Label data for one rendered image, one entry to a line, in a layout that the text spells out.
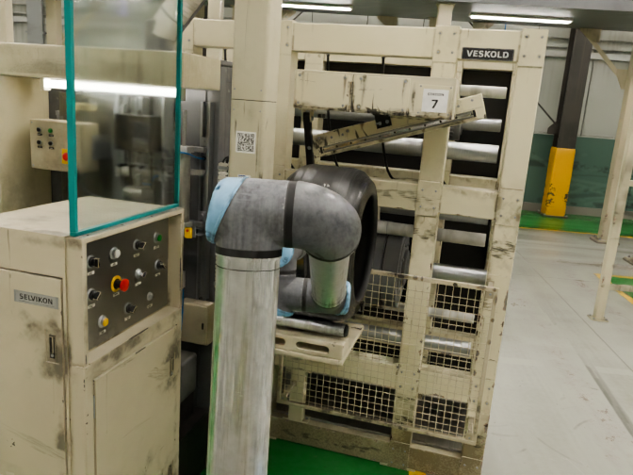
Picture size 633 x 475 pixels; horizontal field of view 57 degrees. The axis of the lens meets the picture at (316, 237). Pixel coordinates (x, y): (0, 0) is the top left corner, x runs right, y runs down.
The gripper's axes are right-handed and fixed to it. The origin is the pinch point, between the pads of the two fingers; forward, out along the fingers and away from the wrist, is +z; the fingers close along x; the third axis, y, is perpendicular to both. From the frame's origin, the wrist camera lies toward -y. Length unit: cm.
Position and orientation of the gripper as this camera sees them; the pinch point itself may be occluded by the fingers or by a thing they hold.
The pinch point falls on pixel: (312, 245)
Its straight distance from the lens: 184.1
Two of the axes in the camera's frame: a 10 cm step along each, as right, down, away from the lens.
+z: 2.7, -0.8, 9.6
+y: 1.0, -9.9, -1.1
